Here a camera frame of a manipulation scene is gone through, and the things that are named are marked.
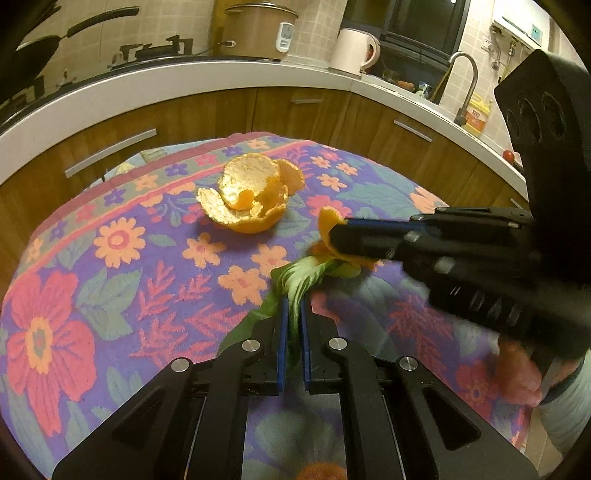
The red tomato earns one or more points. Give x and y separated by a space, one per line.
509 156

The yellow detergent bottle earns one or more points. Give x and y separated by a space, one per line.
477 115

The dark window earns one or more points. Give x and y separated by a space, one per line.
417 37

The large orange peel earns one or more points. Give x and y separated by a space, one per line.
252 194

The white electric kettle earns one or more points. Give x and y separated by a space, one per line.
355 51

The wooden base cabinets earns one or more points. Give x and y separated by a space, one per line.
429 149

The black wok with lid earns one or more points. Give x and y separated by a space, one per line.
30 58

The black gas stove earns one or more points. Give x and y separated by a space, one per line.
62 72

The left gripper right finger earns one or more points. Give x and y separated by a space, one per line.
336 365

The floral table cloth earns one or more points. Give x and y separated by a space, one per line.
131 274

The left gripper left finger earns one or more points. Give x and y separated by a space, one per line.
220 390

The green vegetable leaf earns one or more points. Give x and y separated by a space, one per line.
292 282

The right hand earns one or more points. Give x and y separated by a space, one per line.
518 378

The brown rice cooker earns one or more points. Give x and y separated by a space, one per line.
259 30

